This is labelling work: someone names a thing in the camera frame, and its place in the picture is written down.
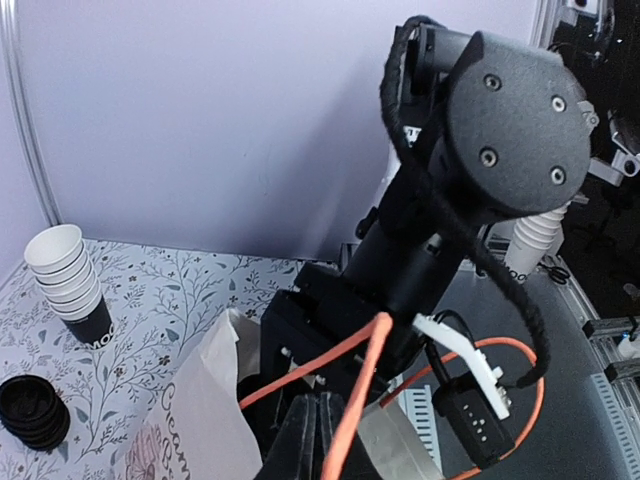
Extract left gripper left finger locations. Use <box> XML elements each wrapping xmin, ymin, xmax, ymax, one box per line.
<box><xmin>257</xmin><ymin>394</ymin><xmax>320</xmax><ymax>480</ymax></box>

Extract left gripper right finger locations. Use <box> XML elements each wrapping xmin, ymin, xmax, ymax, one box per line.
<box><xmin>319</xmin><ymin>392</ymin><xmax>381</xmax><ymax>479</ymax></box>

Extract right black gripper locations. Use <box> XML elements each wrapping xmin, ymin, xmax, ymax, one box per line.
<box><xmin>260</xmin><ymin>263</ymin><xmax>425</xmax><ymax>400</ymax></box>

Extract white paper bag orange handles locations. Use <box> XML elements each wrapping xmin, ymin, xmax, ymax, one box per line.
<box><xmin>119</xmin><ymin>307</ymin><xmax>546</xmax><ymax>480</ymax></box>

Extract stack of paper cups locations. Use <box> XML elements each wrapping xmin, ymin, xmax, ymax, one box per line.
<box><xmin>23</xmin><ymin>224</ymin><xmax>114</xmax><ymax>351</ymax></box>

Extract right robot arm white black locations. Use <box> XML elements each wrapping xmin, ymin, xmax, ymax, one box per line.
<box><xmin>259</xmin><ymin>15</ymin><xmax>590</xmax><ymax>395</ymax></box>

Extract floral table mat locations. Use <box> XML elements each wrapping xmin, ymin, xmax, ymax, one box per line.
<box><xmin>1</xmin><ymin>240</ymin><xmax>301</xmax><ymax>479</ymax></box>

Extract stack of black cup lids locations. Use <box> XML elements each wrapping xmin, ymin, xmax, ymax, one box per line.
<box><xmin>1</xmin><ymin>375</ymin><xmax>70</xmax><ymax>451</ymax></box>

